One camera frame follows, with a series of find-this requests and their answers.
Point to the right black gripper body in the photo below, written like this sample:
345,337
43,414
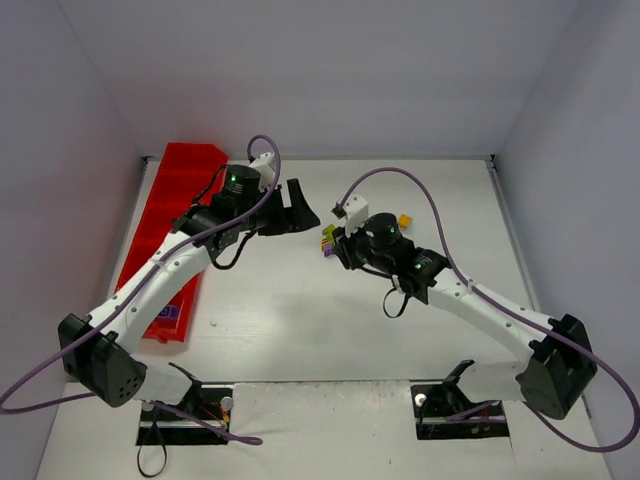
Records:
343,248

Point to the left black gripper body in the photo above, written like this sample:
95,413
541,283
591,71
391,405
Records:
279,214

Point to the long lime green lego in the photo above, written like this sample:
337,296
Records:
327,232

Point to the small orange lego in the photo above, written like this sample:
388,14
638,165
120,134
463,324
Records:
404,221

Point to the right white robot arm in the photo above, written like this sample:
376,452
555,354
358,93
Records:
548,370

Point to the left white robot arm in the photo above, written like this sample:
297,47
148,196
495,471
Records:
98,349

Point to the purple yellow striped lego stack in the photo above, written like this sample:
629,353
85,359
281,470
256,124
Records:
327,248

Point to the red divided plastic bin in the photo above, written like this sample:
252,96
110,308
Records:
184,171

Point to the purple lego in bin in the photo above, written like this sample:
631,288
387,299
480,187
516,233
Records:
169,314

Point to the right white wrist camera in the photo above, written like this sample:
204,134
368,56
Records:
355,212

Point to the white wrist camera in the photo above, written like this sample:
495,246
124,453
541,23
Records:
265,165
355,212

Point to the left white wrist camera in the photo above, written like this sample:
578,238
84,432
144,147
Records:
265,165

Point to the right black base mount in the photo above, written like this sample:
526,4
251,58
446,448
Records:
443,412

